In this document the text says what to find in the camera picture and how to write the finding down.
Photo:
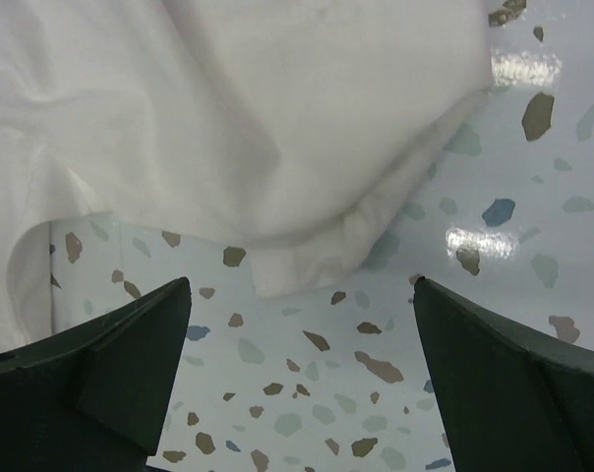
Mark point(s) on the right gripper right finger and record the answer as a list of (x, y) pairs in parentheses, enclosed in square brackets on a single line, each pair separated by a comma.
[(511, 397)]

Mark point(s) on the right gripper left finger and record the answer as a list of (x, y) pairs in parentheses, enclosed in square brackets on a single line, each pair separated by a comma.
[(94, 397)]

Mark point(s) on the white printed t shirt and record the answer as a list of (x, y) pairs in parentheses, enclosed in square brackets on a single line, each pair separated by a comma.
[(295, 130)]

